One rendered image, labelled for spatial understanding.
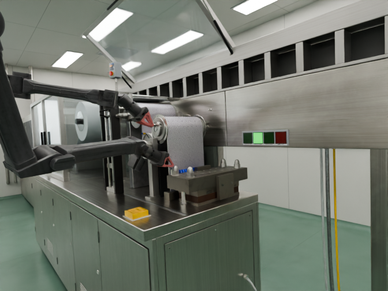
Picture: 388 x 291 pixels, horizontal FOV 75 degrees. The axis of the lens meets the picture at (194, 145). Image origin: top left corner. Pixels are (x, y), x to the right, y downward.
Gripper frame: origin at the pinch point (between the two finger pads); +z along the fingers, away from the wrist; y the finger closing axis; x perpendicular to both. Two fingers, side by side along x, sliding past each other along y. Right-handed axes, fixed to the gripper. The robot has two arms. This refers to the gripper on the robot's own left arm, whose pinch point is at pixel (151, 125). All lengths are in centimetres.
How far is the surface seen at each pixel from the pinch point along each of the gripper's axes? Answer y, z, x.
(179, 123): 5.8, 9.7, 8.8
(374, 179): 76, 61, 15
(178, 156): 5.9, 19.0, -5.0
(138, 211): 19.0, 9.1, -38.7
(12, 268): -188, 38, -128
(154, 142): -0.7, 7.0, -5.7
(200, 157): 5.3, 31.2, 3.0
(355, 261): 20, 225, 27
